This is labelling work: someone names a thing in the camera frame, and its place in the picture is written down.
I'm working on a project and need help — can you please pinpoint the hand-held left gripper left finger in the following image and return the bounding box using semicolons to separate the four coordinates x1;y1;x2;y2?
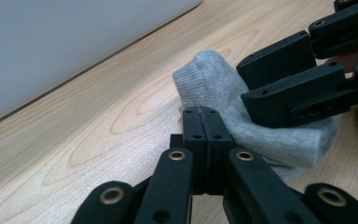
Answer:
133;105;209;224

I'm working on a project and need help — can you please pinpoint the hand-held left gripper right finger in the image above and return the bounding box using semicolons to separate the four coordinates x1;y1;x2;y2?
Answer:
201;105;324;224

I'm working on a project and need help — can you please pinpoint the grey sock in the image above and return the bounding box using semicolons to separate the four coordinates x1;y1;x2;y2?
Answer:
172;49;339;183

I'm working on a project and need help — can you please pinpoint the white plastic storage bin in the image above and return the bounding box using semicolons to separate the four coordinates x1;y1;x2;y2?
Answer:
0;0;203;130

